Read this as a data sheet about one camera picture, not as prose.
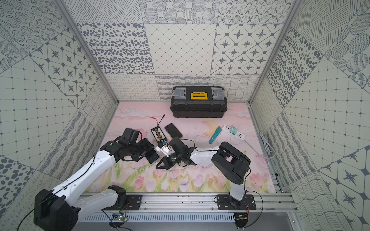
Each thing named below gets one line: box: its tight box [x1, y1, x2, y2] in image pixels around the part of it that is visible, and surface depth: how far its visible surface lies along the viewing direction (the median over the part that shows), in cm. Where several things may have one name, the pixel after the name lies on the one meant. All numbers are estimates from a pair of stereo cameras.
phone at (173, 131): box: [164, 123, 183, 139], surface depth 104 cm
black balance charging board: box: [150, 125, 168, 143], surface depth 101 cm
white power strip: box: [222, 124, 245, 141], surface depth 100 cm
